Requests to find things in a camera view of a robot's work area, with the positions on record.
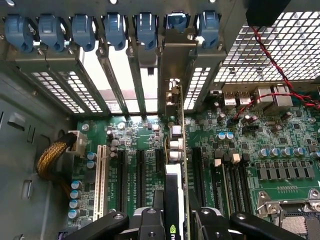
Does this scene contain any black RAM slot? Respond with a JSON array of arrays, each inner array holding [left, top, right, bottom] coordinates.
[[222, 152, 235, 218], [231, 152, 244, 216], [241, 152, 253, 213]]

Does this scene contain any short black expansion slot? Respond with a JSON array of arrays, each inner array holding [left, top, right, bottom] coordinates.
[[154, 148, 166, 173]]

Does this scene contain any white expansion slot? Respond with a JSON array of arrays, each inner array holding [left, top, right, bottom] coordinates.
[[92, 144, 109, 222]]

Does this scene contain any CPU socket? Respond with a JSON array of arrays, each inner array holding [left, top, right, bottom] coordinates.
[[256, 188, 320, 240]]

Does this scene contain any green motherboard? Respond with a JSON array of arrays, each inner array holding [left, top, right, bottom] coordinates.
[[67, 82, 320, 240]]

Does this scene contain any perforated metal slot cover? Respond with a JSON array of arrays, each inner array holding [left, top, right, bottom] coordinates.
[[44, 48, 104, 114], [6, 49, 86, 115], [183, 48, 222, 111]]

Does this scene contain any blue card retention clip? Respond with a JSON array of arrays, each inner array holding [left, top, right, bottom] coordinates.
[[166, 11, 188, 33], [102, 12, 128, 51], [37, 13, 66, 53], [71, 13, 97, 52], [197, 9, 222, 50], [3, 14, 35, 53], [133, 11, 160, 51]]

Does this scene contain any grey metal PC case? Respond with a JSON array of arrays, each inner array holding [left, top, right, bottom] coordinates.
[[0, 0, 320, 240]]

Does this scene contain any braided wire with white plug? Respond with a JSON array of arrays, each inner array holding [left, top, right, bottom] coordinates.
[[35, 129, 88, 201]]

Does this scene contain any red black twisted wire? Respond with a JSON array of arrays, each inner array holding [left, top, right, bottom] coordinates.
[[233, 24, 320, 121]]

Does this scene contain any black intrusion switch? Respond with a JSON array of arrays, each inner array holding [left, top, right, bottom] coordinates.
[[245, 0, 292, 28]]

